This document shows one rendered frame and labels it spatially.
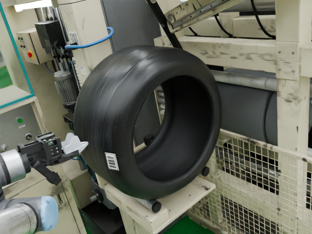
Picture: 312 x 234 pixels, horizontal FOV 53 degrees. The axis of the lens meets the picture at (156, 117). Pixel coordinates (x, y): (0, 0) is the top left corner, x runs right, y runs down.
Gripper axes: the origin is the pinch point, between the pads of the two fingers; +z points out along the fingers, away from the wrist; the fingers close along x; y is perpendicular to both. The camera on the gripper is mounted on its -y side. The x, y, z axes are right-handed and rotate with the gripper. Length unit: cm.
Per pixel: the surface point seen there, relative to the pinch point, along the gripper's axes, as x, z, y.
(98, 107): -3.1, 5.7, 12.7
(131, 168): -12.0, 9.5, -8.0
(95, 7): 28, 27, 42
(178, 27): 14, 58, 31
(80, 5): 28, 20, 43
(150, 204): -7.2, 18.9, -29.4
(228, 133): -7, 65, -16
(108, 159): -9.4, 3.2, -2.9
